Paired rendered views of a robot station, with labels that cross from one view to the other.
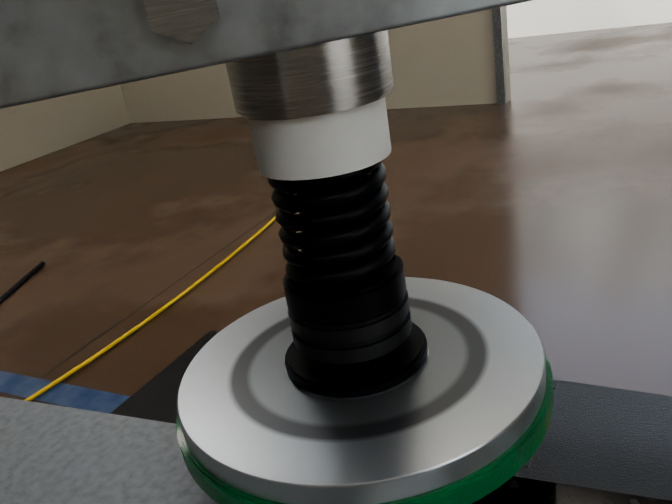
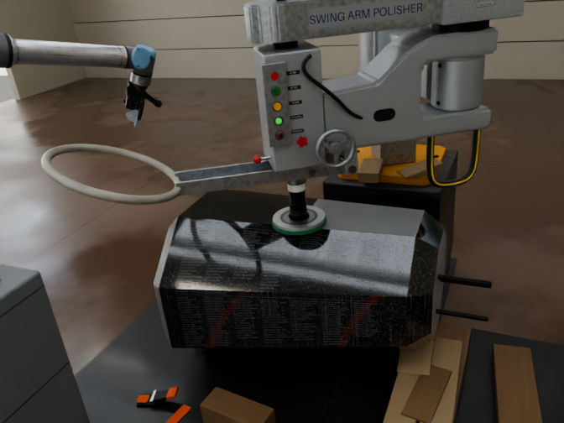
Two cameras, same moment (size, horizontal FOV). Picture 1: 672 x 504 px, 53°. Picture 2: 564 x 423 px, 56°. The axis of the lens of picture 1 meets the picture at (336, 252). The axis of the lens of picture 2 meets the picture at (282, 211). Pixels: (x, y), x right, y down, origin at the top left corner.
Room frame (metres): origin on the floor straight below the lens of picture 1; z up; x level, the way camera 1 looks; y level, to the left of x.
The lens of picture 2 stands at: (2.25, -0.22, 1.82)
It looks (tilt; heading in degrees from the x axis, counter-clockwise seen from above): 26 degrees down; 175
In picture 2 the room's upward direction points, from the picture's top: 5 degrees counter-clockwise
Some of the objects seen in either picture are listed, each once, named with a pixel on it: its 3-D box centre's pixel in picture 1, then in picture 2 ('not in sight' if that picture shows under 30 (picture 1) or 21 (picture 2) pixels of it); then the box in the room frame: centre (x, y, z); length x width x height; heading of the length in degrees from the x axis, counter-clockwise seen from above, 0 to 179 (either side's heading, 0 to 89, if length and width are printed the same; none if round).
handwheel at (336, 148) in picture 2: not in sight; (332, 145); (0.45, 0.13, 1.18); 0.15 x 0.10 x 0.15; 95
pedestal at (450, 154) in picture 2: not in sight; (392, 226); (-0.37, 0.61, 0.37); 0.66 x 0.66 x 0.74; 59
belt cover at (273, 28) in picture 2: not in sight; (380, 13); (0.31, 0.35, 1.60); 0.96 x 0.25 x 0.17; 95
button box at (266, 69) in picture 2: not in sight; (276, 105); (0.46, -0.06, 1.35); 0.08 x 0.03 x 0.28; 95
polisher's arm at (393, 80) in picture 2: not in sight; (392, 100); (0.32, 0.39, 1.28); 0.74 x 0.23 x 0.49; 95
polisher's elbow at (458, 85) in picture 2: not in sight; (456, 80); (0.28, 0.65, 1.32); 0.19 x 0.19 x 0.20
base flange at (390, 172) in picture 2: not in sight; (393, 160); (-0.37, 0.61, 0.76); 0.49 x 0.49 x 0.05; 59
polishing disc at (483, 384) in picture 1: (357, 365); (299, 217); (0.34, 0.00, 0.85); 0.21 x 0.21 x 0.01
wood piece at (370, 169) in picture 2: not in sight; (370, 169); (-0.18, 0.44, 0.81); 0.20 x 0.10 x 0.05; 157
